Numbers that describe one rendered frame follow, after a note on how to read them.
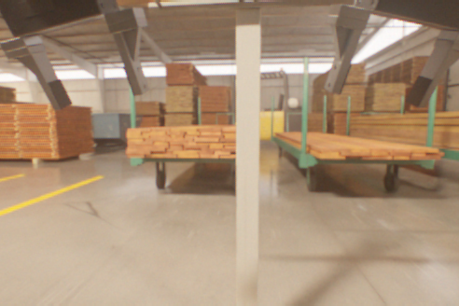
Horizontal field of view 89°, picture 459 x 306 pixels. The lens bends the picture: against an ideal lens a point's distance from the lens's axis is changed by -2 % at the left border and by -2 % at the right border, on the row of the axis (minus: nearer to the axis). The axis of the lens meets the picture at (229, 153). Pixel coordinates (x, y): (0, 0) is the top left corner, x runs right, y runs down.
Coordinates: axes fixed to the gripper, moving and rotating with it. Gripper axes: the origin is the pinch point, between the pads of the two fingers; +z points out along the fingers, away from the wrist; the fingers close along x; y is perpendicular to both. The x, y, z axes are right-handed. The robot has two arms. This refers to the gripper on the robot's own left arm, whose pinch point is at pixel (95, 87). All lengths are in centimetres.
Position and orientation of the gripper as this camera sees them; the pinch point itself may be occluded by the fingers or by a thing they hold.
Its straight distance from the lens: 40.7
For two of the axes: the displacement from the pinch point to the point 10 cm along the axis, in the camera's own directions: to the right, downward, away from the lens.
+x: -9.8, 1.1, 1.7
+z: 1.8, 8.6, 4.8
